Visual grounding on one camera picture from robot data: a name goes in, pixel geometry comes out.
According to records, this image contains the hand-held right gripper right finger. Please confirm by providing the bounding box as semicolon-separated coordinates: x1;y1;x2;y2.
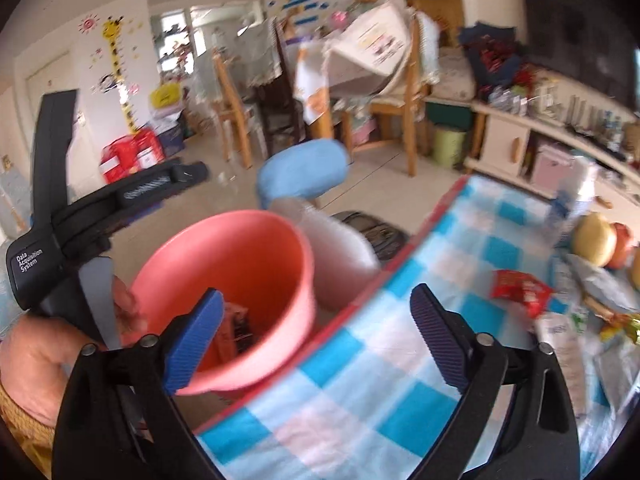
407;282;581;480

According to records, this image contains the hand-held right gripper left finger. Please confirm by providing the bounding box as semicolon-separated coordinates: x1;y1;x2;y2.
52;287;226;480

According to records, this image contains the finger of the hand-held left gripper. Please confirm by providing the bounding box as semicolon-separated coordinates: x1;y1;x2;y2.
31;89;81;228
65;159;211;251

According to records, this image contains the orange snack wrapper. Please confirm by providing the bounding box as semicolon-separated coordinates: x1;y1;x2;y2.
215;302;261;361

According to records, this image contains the pink plastic bucket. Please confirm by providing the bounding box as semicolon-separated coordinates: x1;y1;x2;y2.
122;210;318;396

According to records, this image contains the red snack wrapper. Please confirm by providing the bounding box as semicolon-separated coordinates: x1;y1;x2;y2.
490;269;556;318

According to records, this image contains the silver plastic wrapper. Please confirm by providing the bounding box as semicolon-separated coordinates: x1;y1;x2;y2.
565;255;638;311

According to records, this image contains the gold candy wrapper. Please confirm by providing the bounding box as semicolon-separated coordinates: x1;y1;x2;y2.
600;310;640;346

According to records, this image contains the person's left forearm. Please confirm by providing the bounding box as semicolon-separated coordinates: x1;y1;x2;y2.
0;380;57;478

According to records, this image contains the person's left hand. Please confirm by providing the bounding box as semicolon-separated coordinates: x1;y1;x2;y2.
0;276;148;428

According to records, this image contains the stack of red boxes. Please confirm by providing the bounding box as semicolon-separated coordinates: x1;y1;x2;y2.
100;130;166;186

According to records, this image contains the yellow bag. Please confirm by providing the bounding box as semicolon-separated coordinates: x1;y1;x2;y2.
150;82;183;111

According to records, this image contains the blue checked tablecloth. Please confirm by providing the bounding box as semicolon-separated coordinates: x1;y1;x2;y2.
195;175;640;480

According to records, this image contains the yellow giraffe height chart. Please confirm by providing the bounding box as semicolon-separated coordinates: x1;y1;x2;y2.
102;17;143;136

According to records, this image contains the light wooden chair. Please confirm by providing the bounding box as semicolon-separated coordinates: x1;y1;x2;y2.
370;10;441;176
212;50;261;168

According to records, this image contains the white snack packet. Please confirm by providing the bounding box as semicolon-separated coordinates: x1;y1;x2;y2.
535;310;591;418

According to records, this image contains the blue round stool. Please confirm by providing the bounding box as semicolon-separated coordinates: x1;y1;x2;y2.
256;139;350;211

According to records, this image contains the dark wooden chair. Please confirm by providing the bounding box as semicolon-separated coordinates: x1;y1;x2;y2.
255;20;306;143

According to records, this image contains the yellow pear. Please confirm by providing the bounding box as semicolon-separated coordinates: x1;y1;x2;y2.
572;212;618;268

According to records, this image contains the white milk bottle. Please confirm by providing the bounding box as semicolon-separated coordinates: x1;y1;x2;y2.
545;157;601;246

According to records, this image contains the green waste bin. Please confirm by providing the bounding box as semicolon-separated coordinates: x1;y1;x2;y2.
432;125;473;168

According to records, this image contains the white orange-print table cover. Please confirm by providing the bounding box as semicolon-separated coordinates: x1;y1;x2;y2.
294;42;335;126

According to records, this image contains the pink storage box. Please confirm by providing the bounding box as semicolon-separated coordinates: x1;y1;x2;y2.
531;142;576;186

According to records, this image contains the red apple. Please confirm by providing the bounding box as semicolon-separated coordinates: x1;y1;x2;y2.
607;222;640;268

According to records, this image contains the white television cabinet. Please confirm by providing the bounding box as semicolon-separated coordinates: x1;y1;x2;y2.
465;70;640;211

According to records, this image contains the white cartoon-print cloth cover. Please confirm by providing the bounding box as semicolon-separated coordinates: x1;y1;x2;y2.
324;0;417;81

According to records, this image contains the dark blue flower bouquet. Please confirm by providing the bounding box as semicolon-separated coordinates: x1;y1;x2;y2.
457;22;523;101

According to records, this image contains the black television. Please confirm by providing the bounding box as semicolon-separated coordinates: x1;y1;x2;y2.
515;0;640;121

